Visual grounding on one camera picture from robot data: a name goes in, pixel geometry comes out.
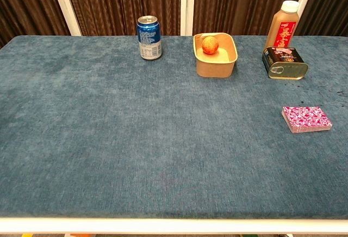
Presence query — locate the pink patterned packet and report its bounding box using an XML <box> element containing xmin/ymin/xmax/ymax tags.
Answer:
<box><xmin>281</xmin><ymin>106</ymin><xmax>333</xmax><ymax>134</ymax></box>

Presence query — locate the tan paper bowl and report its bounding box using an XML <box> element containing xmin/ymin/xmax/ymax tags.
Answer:
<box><xmin>192</xmin><ymin>32</ymin><xmax>239</xmax><ymax>78</ymax></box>

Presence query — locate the black gold rectangular tin can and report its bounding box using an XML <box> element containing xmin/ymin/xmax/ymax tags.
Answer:
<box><xmin>262</xmin><ymin>46</ymin><xmax>309</xmax><ymax>80</ymax></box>

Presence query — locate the blue velvet table cloth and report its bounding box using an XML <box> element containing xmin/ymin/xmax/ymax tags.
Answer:
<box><xmin>0</xmin><ymin>35</ymin><xmax>348</xmax><ymax>220</ymax></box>

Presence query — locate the red yellow apple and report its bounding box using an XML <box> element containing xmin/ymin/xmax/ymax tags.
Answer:
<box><xmin>201</xmin><ymin>36</ymin><xmax>220</xmax><ymax>55</ymax></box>

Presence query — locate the blue soda can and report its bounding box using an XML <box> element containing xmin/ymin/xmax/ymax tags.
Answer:
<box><xmin>136</xmin><ymin>15</ymin><xmax>163</xmax><ymax>60</ymax></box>

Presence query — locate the brown pleated curtain panel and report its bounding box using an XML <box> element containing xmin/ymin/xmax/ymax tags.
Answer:
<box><xmin>295</xmin><ymin>0</ymin><xmax>348</xmax><ymax>37</ymax></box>
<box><xmin>193</xmin><ymin>0</ymin><xmax>309</xmax><ymax>36</ymax></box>
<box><xmin>0</xmin><ymin>0</ymin><xmax>72</xmax><ymax>48</ymax></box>
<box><xmin>61</xmin><ymin>0</ymin><xmax>182</xmax><ymax>36</ymax></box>

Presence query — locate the brown drink bottle red label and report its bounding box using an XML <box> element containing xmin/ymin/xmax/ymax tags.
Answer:
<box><xmin>264</xmin><ymin>0</ymin><xmax>300</xmax><ymax>50</ymax></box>

